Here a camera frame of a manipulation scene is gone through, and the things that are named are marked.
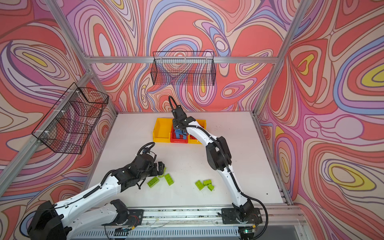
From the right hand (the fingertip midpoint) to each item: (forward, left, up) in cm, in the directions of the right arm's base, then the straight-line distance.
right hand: (180, 124), depth 101 cm
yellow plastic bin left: (+1, +14, -7) cm, 16 cm away
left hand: (-30, +10, 0) cm, 31 cm away
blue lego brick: (-4, 0, -3) cm, 5 cm away
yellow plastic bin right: (-9, -7, -6) cm, 13 cm away
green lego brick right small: (-38, -16, -7) cm, 42 cm away
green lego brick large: (-39, -11, -8) cm, 41 cm away
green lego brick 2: (-35, +7, +2) cm, 35 cm away
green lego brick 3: (-35, +6, -7) cm, 36 cm away
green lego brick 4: (-40, -18, -8) cm, 45 cm away
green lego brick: (-36, +15, -8) cm, 40 cm away
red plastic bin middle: (-7, +5, -6) cm, 11 cm away
